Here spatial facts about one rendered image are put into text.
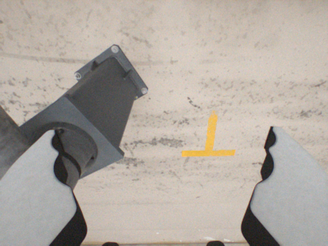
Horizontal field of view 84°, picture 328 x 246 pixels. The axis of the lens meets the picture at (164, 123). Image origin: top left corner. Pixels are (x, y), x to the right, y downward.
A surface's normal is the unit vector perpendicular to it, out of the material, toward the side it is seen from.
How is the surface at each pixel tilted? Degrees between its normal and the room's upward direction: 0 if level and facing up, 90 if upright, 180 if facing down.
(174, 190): 0
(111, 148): 0
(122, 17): 0
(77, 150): 70
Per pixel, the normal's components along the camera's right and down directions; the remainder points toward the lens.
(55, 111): 0.00, 0.53
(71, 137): 0.55, -0.47
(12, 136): 0.95, -0.31
